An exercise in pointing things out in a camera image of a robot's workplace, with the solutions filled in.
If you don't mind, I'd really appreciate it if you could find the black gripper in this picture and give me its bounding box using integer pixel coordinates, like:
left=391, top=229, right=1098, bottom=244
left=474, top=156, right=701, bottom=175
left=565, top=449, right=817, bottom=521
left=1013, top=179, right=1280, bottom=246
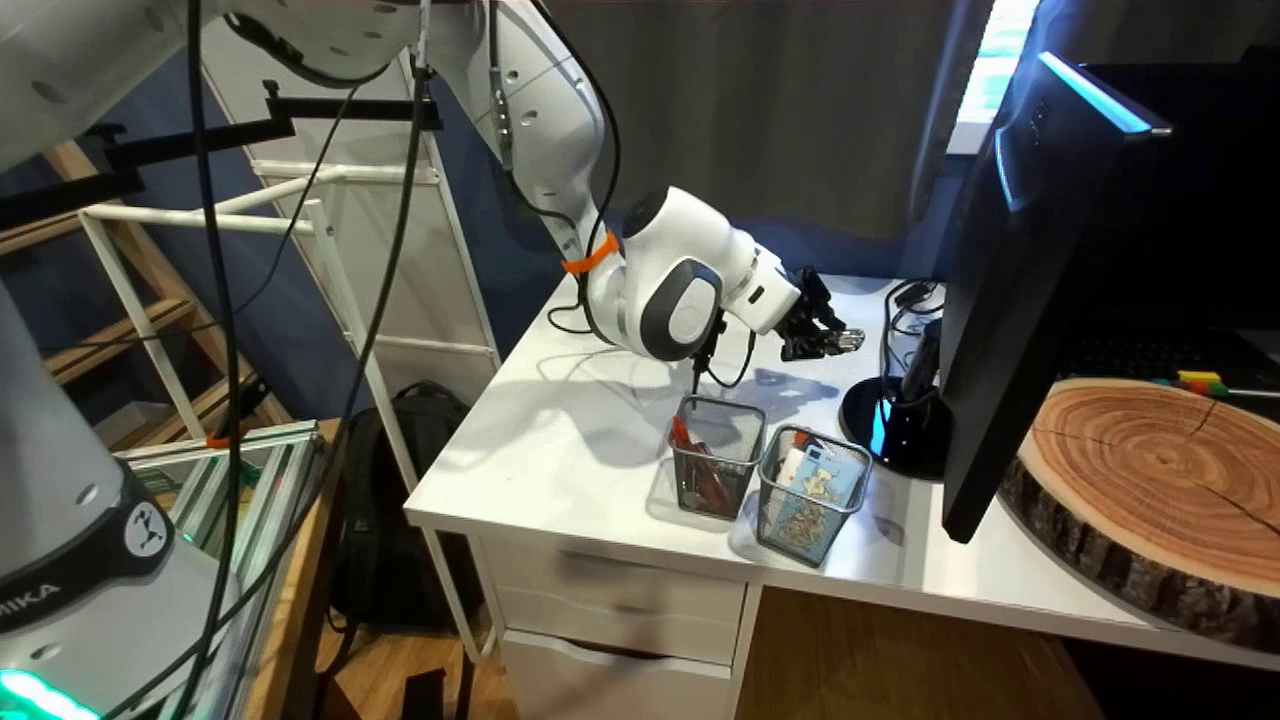
left=776, top=268, right=861, bottom=362

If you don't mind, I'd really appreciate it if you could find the clear glass jar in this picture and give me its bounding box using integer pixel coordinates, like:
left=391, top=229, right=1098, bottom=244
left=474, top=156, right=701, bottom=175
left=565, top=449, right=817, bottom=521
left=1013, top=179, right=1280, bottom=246
left=880, top=273, right=954, bottom=409

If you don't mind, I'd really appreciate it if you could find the blue map printed card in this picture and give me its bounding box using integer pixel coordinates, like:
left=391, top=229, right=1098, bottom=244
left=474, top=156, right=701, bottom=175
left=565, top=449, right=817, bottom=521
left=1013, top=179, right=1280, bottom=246
left=776, top=440, right=867, bottom=521

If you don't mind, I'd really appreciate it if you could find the black computer monitor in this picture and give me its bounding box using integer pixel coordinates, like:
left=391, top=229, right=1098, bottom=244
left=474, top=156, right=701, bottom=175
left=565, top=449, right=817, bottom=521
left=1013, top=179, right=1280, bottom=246
left=935, top=0, right=1280, bottom=548

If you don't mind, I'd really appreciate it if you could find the grey curtain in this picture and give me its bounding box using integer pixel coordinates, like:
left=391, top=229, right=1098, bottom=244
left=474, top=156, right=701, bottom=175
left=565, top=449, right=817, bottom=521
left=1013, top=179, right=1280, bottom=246
left=540, top=0, right=970, bottom=278

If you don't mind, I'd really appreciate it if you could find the white desk drawer unit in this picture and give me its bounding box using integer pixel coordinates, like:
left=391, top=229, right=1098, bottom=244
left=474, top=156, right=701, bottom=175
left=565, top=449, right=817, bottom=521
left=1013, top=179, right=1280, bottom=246
left=469, top=527, right=770, bottom=720

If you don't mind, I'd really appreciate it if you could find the round wooden log slab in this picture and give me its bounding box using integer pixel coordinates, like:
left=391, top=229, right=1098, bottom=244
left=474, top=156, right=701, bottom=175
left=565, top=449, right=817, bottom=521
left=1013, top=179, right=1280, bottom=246
left=995, top=372, right=1280, bottom=661

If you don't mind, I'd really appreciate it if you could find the multicoloured puzzle cube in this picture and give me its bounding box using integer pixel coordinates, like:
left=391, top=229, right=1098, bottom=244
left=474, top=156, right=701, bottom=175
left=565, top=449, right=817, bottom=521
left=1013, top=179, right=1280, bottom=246
left=1175, top=362, right=1238, bottom=398

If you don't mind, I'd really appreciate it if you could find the black backpack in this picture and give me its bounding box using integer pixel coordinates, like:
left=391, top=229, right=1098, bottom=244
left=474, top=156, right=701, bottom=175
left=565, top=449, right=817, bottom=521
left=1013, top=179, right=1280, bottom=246
left=323, top=375, right=474, bottom=632

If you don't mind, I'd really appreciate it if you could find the wooden glass-top stand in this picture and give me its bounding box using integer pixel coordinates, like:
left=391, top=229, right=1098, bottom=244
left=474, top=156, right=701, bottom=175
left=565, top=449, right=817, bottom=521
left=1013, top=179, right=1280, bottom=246
left=112, top=415, right=346, bottom=720

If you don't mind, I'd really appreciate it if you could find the wooden slat rack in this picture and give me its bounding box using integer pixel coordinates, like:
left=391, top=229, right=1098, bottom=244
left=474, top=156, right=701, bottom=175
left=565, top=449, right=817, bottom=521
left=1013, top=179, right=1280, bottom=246
left=0, top=137, right=352, bottom=461

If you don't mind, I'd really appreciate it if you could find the orange cable strap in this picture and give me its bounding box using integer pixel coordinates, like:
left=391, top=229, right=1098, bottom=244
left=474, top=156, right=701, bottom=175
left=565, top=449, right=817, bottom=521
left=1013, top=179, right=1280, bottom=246
left=562, top=230, right=623, bottom=278

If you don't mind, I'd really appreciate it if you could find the thin black table cable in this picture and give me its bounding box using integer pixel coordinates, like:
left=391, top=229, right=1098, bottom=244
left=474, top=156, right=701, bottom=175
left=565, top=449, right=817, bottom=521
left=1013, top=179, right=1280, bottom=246
left=540, top=296, right=602, bottom=346

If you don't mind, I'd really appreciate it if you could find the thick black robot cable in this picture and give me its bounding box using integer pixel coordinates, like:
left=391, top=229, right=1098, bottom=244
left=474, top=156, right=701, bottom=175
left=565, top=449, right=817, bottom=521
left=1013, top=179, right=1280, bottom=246
left=532, top=0, right=634, bottom=273

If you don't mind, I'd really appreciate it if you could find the thin black hanging cable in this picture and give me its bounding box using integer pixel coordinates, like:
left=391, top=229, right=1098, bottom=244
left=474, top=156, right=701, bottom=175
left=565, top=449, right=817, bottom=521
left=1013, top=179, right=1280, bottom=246
left=99, top=55, right=439, bottom=720
left=167, top=0, right=259, bottom=720

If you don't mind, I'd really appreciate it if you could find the white metal shelf frame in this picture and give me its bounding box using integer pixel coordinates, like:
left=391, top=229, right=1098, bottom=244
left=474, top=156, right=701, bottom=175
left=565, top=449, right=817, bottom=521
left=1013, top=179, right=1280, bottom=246
left=77, top=156, right=508, bottom=655

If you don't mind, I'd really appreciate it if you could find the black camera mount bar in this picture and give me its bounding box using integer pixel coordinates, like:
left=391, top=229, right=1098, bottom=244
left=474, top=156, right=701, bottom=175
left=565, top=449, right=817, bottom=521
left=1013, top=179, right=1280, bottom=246
left=0, top=76, right=447, bottom=230

